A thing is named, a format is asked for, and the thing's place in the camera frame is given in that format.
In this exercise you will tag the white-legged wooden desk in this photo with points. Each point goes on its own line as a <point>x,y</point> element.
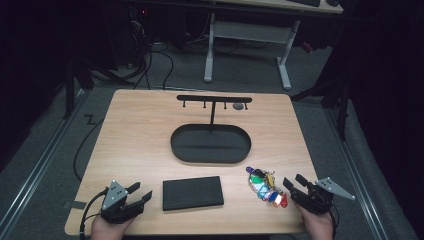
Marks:
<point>250,31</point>

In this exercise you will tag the person's right hand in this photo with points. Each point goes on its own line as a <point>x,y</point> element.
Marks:
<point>316,225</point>

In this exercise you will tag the grey tape patch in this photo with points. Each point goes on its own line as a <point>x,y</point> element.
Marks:
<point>78,205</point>

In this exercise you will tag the black metal stand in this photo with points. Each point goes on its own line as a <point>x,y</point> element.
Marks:
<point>341,110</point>
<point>70,86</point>

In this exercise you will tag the grey round table grommet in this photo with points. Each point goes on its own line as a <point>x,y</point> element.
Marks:
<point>238,106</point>

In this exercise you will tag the black computer tower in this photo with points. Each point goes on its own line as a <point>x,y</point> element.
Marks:
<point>141,33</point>

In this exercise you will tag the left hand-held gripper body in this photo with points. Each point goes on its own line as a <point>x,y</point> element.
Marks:
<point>115,200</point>

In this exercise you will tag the metal floor rail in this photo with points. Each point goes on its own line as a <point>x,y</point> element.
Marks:
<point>40,166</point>
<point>356,173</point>

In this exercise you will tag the keys with colourful tags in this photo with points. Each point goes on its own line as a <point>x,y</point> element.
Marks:
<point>266,190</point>

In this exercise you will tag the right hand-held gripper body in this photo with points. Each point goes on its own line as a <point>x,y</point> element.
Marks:
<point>316,196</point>

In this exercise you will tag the black key stand with tray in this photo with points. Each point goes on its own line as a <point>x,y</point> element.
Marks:
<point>210,143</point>

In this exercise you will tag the person's left hand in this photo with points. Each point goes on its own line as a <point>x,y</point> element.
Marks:
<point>108,230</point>

